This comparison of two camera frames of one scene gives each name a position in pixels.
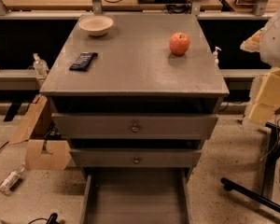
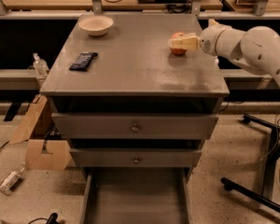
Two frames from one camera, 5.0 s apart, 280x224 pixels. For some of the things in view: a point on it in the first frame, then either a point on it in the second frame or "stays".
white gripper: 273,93 -> 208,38
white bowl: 96,25 stays
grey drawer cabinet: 133,92 stays
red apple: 179,43 stays
